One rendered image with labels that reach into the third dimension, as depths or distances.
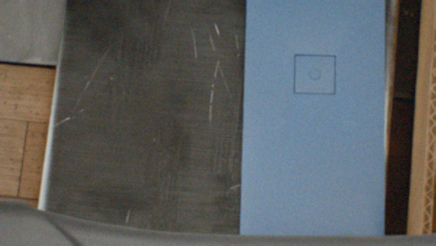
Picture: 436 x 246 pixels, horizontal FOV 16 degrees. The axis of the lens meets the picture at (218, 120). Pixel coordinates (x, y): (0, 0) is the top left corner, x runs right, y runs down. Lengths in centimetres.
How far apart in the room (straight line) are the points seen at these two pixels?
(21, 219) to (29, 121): 42
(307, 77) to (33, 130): 14
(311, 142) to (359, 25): 7
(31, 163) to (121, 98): 6
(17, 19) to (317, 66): 16
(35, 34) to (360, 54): 17
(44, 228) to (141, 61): 41
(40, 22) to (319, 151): 16
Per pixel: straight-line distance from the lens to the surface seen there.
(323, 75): 80
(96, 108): 80
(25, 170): 81
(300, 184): 78
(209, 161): 79
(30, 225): 40
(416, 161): 78
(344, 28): 81
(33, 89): 82
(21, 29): 84
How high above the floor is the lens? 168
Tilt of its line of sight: 73 degrees down
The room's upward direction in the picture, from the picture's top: straight up
